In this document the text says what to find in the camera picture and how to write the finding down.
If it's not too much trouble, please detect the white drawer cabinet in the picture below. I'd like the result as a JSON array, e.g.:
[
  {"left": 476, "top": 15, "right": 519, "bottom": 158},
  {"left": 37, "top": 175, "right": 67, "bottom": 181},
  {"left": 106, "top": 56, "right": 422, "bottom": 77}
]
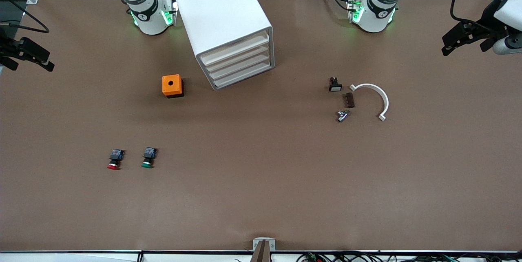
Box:
[{"left": 171, "top": 0, "right": 275, "bottom": 91}]

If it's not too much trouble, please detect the white plastic drawer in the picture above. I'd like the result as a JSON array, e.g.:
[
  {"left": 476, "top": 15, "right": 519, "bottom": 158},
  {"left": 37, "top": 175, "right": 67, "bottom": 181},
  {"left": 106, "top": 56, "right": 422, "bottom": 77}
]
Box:
[
  {"left": 203, "top": 41, "right": 272, "bottom": 74},
  {"left": 208, "top": 52, "right": 273, "bottom": 82},
  {"left": 212, "top": 61, "right": 274, "bottom": 90},
  {"left": 199, "top": 30, "right": 271, "bottom": 66}
]

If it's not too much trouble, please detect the red push button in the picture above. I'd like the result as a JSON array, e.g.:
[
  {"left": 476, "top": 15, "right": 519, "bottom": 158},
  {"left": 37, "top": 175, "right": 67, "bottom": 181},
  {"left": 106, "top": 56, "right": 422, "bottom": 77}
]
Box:
[{"left": 107, "top": 149, "right": 124, "bottom": 170}]

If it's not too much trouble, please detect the white curved bracket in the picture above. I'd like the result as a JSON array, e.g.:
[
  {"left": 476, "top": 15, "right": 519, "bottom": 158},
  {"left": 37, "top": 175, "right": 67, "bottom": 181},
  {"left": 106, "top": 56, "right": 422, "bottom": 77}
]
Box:
[{"left": 349, "top": 83, "right": 389, "bottom": 122}]

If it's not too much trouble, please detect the black cable bundle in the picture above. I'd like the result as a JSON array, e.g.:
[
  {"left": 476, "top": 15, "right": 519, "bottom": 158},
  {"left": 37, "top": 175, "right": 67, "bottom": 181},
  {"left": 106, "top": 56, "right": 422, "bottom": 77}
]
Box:
[{"left": 296, "top": 252, "right": 522, "bottom": 262}]

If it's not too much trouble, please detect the orange box with hole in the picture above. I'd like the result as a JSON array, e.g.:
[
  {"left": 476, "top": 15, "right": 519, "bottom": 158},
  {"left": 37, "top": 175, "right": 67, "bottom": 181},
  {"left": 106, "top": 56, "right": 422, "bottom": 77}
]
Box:
[{"left": 162, "top": 74, "right": 184, "bottom": 98}]

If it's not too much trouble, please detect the grey arm base connector box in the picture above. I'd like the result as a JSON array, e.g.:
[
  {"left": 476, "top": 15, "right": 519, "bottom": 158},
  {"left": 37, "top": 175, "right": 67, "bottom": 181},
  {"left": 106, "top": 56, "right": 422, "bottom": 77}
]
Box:
[
  {"left": 346, "top": 0, "right": 364, "bottom": 24},
  {"left": 163, "top": 0, "right": 179, "bottom": 26}
]

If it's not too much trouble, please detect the green push button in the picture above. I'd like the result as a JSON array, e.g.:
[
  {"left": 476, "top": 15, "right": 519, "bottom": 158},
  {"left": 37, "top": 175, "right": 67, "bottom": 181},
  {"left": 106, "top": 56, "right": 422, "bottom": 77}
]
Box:
[{"left": 141, "top": 147, "right": 157, "bottom": 169}]

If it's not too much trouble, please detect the white table edge rail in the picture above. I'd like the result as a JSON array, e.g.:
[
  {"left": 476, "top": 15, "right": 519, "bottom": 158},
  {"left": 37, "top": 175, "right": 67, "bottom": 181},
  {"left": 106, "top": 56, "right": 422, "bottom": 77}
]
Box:
[{"left": 0, "top": 250, "right": 522, "bottom": 262}]

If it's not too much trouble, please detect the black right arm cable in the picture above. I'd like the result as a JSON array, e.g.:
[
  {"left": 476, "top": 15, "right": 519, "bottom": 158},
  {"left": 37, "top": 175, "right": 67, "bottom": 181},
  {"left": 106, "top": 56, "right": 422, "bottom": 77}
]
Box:
[{"left": 0, "top": 0, "right": 50, "bottom": 34}]

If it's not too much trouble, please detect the brown table cover mat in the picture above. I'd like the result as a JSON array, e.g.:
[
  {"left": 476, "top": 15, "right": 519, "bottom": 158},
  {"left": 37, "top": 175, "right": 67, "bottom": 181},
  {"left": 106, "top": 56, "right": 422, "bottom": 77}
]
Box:
[{"left": 0, "top": 0, "right": 522, "bottom": 252}]

